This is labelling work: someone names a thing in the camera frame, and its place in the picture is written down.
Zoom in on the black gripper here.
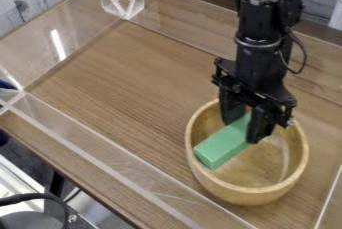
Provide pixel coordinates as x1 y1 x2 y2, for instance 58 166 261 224
213 37 297 144

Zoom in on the green rectangular block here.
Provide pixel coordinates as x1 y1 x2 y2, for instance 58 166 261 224
193 112 252 171

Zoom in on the brown wooden bowl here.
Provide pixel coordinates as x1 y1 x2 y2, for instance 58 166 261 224
185 100 309 206

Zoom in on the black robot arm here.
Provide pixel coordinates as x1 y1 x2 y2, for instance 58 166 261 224
213 0 304 144

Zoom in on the black table leg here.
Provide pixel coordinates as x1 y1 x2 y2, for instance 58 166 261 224
50 172 66 197

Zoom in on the blue object at edge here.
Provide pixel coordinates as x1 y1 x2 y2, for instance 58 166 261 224
0 79 18 90

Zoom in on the clear acrylic enclosure wall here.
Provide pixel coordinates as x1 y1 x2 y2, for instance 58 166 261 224
0 0 342 229

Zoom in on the black metal bracket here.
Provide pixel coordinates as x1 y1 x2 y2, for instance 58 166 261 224
45 200 99 229

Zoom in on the black cable loop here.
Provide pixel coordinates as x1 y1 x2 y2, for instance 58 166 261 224
0 192 73 229

